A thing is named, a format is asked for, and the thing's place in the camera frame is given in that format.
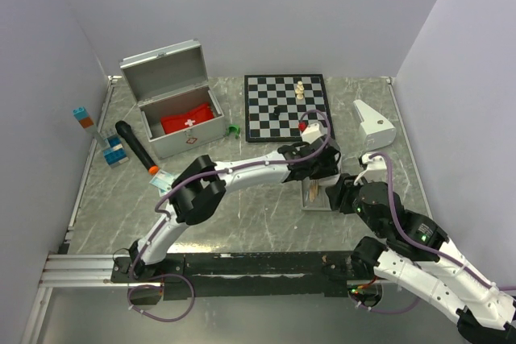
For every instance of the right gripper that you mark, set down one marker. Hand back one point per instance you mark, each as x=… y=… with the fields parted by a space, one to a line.
x=347 y=184

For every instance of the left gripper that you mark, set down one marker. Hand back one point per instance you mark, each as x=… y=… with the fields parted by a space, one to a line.
x=330 y=169

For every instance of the bag of cotton swabs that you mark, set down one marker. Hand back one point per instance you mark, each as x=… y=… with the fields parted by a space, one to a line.
x=313 y=190

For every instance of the grey plastic tray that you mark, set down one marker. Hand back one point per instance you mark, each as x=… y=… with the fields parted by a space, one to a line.
x=322 y=202

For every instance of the red first aid kit pouch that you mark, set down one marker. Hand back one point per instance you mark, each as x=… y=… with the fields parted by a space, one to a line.
x=178 y=122

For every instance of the teal striped wipe packet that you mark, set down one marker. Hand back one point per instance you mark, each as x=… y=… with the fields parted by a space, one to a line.
x=163 y=180

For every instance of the metal first aid case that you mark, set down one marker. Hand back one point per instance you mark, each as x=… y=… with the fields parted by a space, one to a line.
x=173 y=80

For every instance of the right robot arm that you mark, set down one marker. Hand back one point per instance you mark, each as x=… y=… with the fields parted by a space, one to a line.
x=412 y=251

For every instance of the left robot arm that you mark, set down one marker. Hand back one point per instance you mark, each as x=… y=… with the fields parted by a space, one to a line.
x=197 y=192

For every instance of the white plastic wedge housing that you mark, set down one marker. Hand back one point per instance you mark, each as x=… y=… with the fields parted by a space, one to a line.
x=375 y=130

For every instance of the black grey chessboard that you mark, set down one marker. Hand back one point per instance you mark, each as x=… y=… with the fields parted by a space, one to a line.
x=262 y=93

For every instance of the green plastic clip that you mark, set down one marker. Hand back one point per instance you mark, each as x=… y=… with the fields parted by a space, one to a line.
x=234 y=130

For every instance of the toy brick tower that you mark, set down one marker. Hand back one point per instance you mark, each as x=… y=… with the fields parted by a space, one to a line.
x=110 y=143

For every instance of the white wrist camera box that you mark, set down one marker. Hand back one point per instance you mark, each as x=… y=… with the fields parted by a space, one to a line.
x=313 y=132

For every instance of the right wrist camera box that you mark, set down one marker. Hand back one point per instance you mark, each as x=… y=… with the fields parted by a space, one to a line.
x=371 y=162

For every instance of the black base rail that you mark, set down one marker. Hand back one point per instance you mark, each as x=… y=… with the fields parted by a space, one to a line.
x=330 y=273

